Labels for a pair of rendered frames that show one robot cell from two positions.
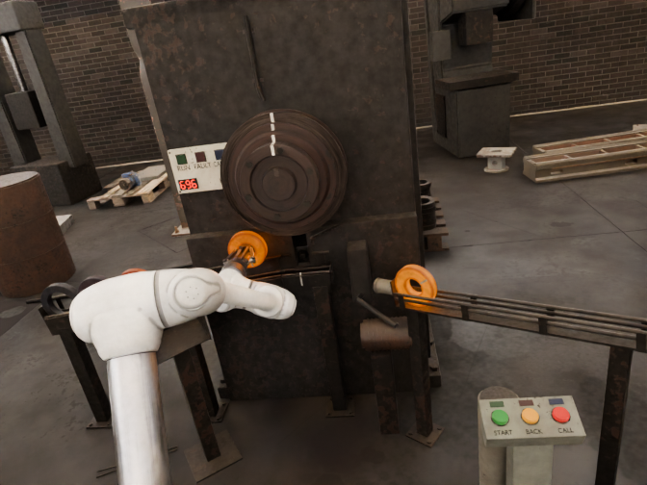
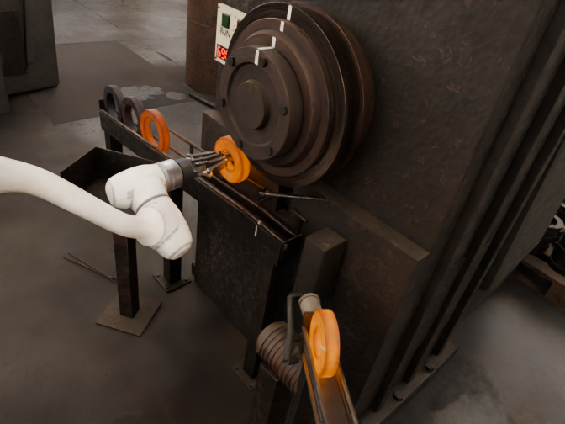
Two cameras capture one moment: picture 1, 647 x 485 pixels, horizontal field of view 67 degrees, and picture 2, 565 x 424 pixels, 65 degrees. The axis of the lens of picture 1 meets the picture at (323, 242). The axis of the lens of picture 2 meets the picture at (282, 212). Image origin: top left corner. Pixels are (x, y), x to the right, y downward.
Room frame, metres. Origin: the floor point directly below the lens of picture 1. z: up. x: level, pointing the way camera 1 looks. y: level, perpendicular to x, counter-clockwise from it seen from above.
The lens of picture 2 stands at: (0.84, -0.57, 1.55)
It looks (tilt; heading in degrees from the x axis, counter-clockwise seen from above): 35 degrees down; 34
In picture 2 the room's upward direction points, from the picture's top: 10 degrees clockwise
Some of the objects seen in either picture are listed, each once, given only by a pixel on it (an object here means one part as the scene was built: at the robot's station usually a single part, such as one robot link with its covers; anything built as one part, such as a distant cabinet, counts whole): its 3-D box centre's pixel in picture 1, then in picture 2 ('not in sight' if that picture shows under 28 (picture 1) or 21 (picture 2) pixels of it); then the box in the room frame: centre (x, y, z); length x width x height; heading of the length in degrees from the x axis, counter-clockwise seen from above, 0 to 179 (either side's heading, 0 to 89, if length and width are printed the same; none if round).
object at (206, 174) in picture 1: (204, 168); (241, 44); (1.93, 0.43, 1.15); 0.26 x 0.02 x 0.18; 81
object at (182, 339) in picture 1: (186, 391); (120, 247); (1.57, 0.63, 0.36); 0.26 x 0.20 x 0.72; 116
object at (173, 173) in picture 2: (232, 274); (168, 175); (1.57, 0.34, 0.83); 0.09 x 0.06 x 0.09; 82
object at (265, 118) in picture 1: (284, 174); (285, 98); (1.77, 0.11, 1.11); 0.47 x 0.06 x 0.47; 81
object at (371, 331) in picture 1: (394, 374); (282, 399); (1.59, -0.20, 0.27); 0.22 x 0.13 x 0.53; 81
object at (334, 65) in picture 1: (307, 197); (364, 145); (2.20, 0.04, 0.88); 1.08 x 0.73 x 1.76; 81
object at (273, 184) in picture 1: (279, 182); (256, 104); (1.67, 0.12, 1.11); 0.28 x 0.06 x 0.28; 81
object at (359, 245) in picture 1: (359, 270); (319, 268); (1.75, -0.13, 0.68); 0.11 x 0.08 x 0.24; 171
